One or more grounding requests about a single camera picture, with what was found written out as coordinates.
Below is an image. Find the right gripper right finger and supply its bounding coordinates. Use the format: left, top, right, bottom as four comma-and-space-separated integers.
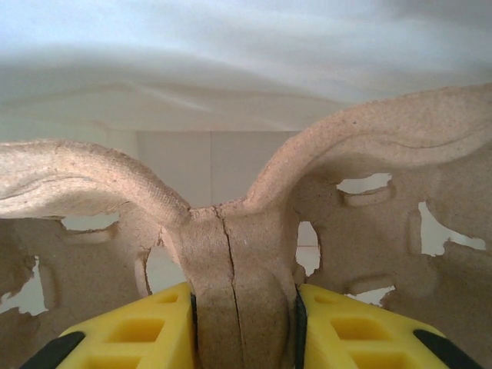
294, 283, 485, 369

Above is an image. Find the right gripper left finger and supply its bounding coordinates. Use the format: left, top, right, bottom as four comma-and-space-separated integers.
18, 282, 199, 369

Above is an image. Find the brown pulp cup carrier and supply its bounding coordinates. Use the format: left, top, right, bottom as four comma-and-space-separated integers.
0, 81, 492, 369

